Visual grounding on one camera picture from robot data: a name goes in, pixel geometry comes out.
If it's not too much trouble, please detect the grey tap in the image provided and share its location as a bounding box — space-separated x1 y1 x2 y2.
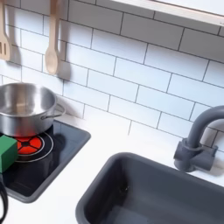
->
173 105 224 173

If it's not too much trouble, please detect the wooden slotted spatula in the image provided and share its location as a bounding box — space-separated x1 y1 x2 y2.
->
0 0 11 61

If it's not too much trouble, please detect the green block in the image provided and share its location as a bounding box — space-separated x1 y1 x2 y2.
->
0 134 19 173

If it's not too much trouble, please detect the thin black cable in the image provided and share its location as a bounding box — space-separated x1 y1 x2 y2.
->
0 174 10 224

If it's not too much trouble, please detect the black stove top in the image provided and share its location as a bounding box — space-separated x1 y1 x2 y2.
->
0 119 92 204

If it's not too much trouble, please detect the wooden spoon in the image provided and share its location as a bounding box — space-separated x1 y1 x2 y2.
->
45 0 60 75

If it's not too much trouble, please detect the grey sink basin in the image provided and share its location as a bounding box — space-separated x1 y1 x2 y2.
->
75 151 224 224

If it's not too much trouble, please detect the steel pot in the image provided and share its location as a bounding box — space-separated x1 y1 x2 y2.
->
0 81 67 138

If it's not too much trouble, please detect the white wall shelf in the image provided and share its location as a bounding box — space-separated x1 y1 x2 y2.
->
112 0 224 27

